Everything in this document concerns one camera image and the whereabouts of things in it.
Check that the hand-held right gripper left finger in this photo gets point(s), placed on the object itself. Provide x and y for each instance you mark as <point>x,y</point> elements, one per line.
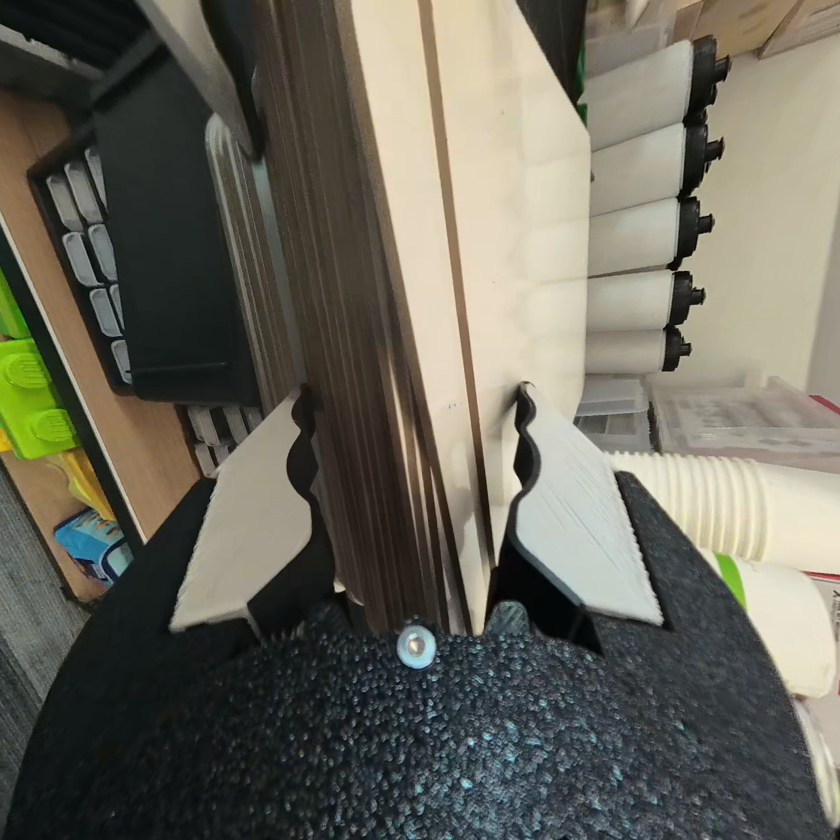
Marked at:
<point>243,525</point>

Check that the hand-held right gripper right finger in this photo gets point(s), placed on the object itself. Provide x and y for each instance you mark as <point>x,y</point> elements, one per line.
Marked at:
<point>584,518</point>

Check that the stack of pale wooden boards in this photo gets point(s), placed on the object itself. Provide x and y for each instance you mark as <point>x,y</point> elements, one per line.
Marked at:
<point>420,262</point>

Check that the small clear plastic box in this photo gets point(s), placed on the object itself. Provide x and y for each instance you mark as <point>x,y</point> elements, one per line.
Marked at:
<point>610,403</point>

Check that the blue packet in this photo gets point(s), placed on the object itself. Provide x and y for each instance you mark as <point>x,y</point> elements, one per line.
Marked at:
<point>95,544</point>

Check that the stack of white paper cups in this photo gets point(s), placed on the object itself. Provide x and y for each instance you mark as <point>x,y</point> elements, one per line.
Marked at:
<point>741,505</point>

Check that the yellow toy block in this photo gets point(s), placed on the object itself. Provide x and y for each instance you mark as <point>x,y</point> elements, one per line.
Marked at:
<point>82,482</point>

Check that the white roll with black cap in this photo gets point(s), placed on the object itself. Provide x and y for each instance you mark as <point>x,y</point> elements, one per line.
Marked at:
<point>630,300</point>
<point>623,351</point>
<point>640,92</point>
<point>633,236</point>
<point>636,170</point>

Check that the large clear plastic storage box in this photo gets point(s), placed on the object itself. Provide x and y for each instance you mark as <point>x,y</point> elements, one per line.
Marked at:
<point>741,426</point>

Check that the white cup with green label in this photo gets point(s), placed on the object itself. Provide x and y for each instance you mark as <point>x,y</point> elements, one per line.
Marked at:
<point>781,617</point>

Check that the green toy block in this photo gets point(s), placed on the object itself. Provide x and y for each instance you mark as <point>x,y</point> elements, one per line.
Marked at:
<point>33,400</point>

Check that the black plastic box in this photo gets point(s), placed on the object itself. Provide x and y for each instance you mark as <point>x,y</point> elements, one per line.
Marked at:
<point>170,262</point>

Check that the white ribbed plastic panel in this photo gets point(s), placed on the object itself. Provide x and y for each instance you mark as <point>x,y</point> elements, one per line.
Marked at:
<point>239,216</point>

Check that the black tray with grey blocks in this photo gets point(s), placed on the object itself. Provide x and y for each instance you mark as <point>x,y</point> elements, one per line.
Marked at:
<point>82,210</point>

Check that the green plastic crate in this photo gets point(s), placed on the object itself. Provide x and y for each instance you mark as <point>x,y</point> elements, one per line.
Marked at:
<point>580,88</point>

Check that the cardboard box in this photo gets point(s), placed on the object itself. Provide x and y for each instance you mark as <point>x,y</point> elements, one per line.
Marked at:
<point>754,23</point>

